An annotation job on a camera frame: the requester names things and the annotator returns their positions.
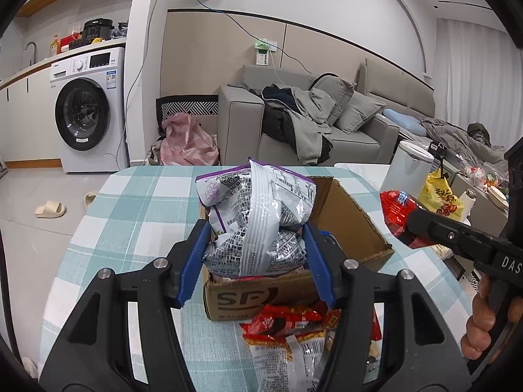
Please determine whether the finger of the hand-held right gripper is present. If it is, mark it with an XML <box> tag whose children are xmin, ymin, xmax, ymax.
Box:
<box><xmin>406</xmin><ymin>207</ymin><xmax>493</xmax><ymax>268</ymax></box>

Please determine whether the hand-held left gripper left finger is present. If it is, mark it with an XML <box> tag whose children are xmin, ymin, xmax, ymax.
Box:
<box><xmin>39</xmin><ymin>220</ymin><xmax>211</xmax><ymax>392</ymax></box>

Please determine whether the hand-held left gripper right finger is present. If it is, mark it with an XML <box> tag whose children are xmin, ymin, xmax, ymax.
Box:
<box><xmin>302</xmin><ymin>221</ymin><xmax>472</xmax><ymax>392</ymax></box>

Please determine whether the red chips packet blue label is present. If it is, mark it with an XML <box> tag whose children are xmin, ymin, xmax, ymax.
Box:
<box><xmin>379</xmin><ymin>190</ymin><xmax>436</xmax><ymax>250</ymax></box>

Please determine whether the brown cardboard box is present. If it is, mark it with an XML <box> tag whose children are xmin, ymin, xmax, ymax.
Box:
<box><xmin>198</xmin><ymin>175</ymin><xmax>395</xmax><ymax>321</ymax></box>

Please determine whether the large silver purple snack packet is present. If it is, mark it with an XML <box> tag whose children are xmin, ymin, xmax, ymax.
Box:
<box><xmin>195</xmin><ymin>158</ymin><xmax>317</xmax><ymax>278</ymax></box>

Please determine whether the person's right hand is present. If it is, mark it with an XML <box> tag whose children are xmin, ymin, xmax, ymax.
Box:
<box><xmin>460</xmin><ymin>275</ymin><xmax>511</xmax><ymax>361</ymax></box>

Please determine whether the yellow plastic bag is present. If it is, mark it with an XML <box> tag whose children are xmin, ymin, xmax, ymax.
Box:
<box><xmin>421</xmin><ymin>169</ymin><xmax>470</xmax><ymax>223</ymax></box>

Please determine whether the white thermos bottle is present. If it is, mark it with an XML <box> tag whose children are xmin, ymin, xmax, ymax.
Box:
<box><xmin>460</xmin><ymin>189</ymin><xmax>478</xmax><ymax>217</ymax></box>

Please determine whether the cluttered coffee table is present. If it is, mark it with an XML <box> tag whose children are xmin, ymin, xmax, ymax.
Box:
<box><xmin>445</xmin><ymin>151</ymin><xmax>511</xmax><ymax>213</ymax></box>

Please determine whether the white trash bin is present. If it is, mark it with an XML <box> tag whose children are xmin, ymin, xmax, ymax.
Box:
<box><xmin>384</xmin><ymin>141</ymin><xmax>434</xmax><ymax>201</ymax></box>

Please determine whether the dark red noodle packet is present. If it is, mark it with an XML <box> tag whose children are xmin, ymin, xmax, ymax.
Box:
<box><xmin>239</xmin><ymin>304</ymin><xmax>342</xmax><ymax>341</ymax></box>

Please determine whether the teal white checked tablecloth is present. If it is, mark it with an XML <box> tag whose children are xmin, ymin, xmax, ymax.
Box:
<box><xmin>39</xmin><ymin>165</ymin><xmax>475</xmax><ymax>392</ymax></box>

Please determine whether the black phone holder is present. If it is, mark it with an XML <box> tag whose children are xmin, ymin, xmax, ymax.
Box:
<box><xmin>429</xmin><ymin>141</ymin><xmax>450</xmax><ymax>180</ymax></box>

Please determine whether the red white snack packet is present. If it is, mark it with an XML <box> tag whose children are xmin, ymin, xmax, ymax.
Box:
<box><xmin>367</xmin><ymin>308</ymin><xmax>382</xmax><ymax>341</ymax></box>

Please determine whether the light blue pillow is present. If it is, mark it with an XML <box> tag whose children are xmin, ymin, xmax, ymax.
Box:
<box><xmin>383</xmin><ymin>108</ymin><xmax>426</xmax><ymax>135</ymax></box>

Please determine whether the pink plastic bag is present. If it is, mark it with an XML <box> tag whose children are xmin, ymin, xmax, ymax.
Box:
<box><xmin>159</xmin><ymin>113</ymin><xmax>220</xmax><ymax>167</ymax></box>

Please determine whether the grey garment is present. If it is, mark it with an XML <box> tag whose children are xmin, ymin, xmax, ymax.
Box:
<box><xmin>292</xmin><ymin>88</ymin><xmax>333</xmax><ymax>164</ymax></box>

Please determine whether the grey sofa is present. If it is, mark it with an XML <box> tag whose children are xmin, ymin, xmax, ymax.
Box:
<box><xmin>216</xmin><ymin>57</ymin><xmax>436</xmax><ymax>167</ymax></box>

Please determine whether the grey cushion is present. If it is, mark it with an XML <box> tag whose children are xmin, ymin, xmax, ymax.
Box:
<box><xmin>335</xmin><ymin>91</ymin><xmax>387</xmax><ymax>135</ymax></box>
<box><xmin>312</xmin><ymin>74</ymin><xmax>356</xmax><ymax>125</ymax></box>

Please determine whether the white washing machine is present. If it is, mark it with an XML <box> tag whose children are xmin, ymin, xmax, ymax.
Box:
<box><xmin>50</xmin><ymin>47</ymin><xmax>129</xmax><ymax>173</ymax></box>

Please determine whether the dark jacket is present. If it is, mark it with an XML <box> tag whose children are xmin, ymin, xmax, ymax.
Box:
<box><xmin>261</xmin><ymin>84</ymin><xmax>299</xmax><ymax>148</ymax></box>

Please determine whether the black white patterned basket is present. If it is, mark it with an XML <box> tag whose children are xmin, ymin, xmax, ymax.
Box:
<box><xmin>155</xmin><ymin>95</ymin><xmax>219</xmax><ymax>139</ymax></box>

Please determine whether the white curtain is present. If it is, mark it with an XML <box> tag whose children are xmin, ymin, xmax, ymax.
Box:
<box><xmin>435</xmin><ymin>18</ymin><xmax>523</xmax><ymax>148</ymax></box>

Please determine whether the white kitchen cabinet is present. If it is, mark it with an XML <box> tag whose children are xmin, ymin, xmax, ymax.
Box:
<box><xmin>0</xmin><ymin>65</ymin><xmax>62</xmax><ymax>168</ymax></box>

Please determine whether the black pressure cooker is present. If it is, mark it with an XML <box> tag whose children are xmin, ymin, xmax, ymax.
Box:
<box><xmin>82</xmin><ymin>18</ymin><xmax>115</xmax><ymax>43</ymax></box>

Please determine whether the green white wall charger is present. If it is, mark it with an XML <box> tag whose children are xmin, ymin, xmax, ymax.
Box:
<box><xmin>254</xmin><ymin>39</ymin><xmax>279</xmax><ymax>66</ymax></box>

